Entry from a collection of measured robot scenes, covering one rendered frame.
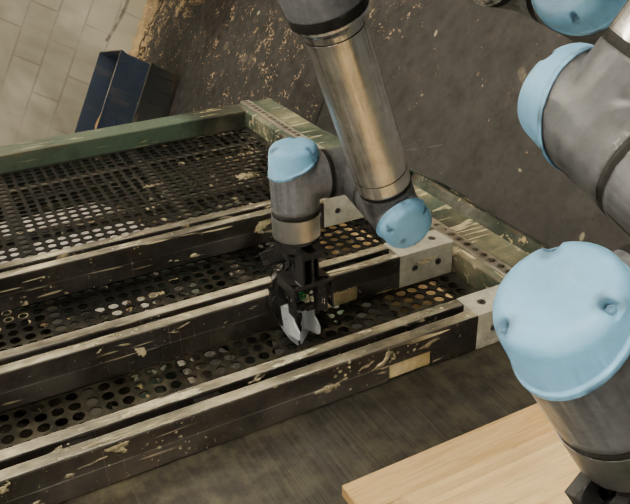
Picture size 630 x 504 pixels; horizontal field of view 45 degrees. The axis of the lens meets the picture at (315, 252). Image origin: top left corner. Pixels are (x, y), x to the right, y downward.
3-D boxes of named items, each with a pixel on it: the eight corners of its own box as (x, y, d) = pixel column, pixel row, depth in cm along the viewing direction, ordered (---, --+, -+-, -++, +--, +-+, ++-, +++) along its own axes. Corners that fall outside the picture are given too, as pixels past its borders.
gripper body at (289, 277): (293, 323, 119) (289, 256, 113) (269, 298, 126) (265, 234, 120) (335, 309, 122) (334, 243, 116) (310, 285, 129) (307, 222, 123)
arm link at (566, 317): (678, 281, 35) (521, 380, 36) (728, 408, 41) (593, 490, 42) (587, 202, 42) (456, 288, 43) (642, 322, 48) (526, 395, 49)
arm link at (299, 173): (332, 147, 110) (276, 157, 107) (333, 215, 115) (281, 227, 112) (310, 130, 116) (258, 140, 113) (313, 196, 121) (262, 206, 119)
